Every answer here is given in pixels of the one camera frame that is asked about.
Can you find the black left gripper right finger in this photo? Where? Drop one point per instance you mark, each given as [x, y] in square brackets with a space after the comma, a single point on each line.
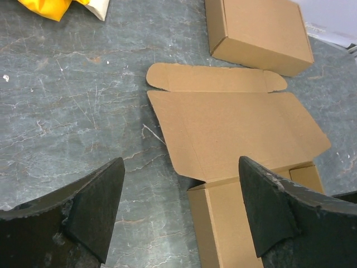
[295, 226]

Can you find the white patterned cloth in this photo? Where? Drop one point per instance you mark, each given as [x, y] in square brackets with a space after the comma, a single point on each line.
[98, 8]

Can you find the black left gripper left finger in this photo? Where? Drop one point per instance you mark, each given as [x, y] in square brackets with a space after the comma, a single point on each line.
[69, 227]

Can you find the folded brown cardboard box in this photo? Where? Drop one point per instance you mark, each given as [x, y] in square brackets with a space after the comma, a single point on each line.
[262, 34]

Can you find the brown cardboard box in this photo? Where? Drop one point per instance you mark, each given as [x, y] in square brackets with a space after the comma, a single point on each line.
[262, 34]
[210, 117]

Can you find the yellow cloth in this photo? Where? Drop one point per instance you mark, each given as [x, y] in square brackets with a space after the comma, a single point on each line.
[51, 9]

